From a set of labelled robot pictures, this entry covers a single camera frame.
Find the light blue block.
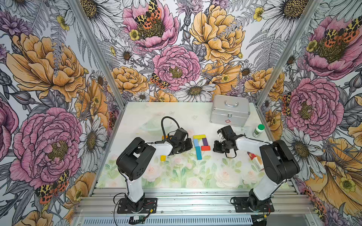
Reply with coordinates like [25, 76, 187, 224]
[193, 139, 199, 147]

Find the teal block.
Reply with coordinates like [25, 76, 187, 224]
[195, 146, 202, 160]

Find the red block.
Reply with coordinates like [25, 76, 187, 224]
[201, 146, 211, 151]

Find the purple block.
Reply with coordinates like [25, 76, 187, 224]
[202, 137, 209, 146]

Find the yellow long block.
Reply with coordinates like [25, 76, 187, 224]
[160, 155, 166, 162]

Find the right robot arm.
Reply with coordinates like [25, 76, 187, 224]
[213, 126, 300, 213]

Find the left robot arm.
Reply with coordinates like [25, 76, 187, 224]
[116, 128, 193, 213]

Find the silver metal case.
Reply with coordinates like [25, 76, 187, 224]
[210, 95, 250, 127]

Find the clear glass bowl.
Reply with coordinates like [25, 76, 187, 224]
[140, 115, 177, 132]

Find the white green-capped bottle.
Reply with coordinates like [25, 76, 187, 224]
[252, 124, 265, 137]

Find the red bandage box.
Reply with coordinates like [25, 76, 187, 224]
[247, 152, 264, 171]

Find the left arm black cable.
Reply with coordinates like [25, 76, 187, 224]
[161, 116, 182, 140]

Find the aluminium rail frame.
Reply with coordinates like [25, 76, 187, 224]
[72, 188, 323, 226]

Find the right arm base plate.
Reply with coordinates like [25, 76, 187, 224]
[230, 196, 274, 214]

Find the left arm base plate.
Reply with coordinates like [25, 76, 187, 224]
[117, 198, 158, 214]

